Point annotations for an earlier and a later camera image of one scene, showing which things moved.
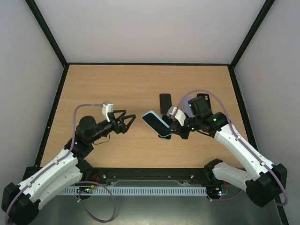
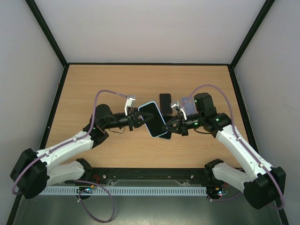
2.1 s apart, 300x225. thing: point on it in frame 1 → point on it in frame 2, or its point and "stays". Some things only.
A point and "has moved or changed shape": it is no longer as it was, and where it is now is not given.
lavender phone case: x=186 y=107 stays
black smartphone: x=165 y=102 stays
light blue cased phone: x=157 y=123 has moved or changed shape
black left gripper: x=122 y=128 → x=131 y=117
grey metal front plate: x=152 y=210 stays
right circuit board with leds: x=221 y=190 stays
